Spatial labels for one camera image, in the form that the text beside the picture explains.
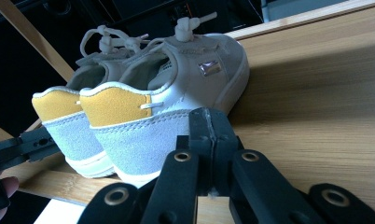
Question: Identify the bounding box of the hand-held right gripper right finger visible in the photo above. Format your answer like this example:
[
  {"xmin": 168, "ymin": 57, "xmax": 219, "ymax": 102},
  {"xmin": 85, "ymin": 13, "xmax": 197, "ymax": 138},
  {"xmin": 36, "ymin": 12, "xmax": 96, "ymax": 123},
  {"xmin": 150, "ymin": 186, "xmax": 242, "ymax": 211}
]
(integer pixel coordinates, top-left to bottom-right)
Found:
[{"xmin": 209, "ymin": 107, "xmax": 244, "ymax": 198}]

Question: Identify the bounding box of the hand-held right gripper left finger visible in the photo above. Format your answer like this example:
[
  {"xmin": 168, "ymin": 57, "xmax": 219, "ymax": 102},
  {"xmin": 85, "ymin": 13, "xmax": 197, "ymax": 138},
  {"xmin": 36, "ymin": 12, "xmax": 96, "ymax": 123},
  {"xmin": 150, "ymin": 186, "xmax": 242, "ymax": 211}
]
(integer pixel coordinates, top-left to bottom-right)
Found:
[{"xmin": 175, "ymin": 106, "xmax": 215, "ymax": 198}]

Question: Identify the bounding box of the beige sneaker with yellow heel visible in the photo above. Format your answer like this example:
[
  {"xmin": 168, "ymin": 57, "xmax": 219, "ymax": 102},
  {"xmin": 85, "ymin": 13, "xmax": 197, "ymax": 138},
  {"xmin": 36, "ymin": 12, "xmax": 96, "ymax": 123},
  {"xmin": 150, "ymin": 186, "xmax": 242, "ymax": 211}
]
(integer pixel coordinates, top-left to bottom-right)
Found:
[
  {"xmin": 31, "ymin": 25, "xmax": 150, "ymax": 179},
  {"xmin": 78, "ymin": 11, "xmax": 251, "ymax": 189}
]

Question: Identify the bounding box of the three-tier wooden shoe rack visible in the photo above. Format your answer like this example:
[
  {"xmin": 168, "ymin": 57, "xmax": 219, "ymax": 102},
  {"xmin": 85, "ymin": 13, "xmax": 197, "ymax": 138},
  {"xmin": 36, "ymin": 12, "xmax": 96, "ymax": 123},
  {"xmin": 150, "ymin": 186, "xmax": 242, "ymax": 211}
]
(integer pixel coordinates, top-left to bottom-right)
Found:
[{"xmin": 0, "ymin": 0, "xmax": 375, "ymax": 224}]

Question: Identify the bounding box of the pale blue table sheet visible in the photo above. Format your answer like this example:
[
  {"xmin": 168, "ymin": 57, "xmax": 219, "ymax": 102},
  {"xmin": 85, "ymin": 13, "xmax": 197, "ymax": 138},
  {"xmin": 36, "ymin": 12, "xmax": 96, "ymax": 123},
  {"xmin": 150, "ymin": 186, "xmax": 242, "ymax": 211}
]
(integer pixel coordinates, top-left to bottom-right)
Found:
[{"xmin": 33, "ymin": 198, "xmax": 89, "ymax": 224}]

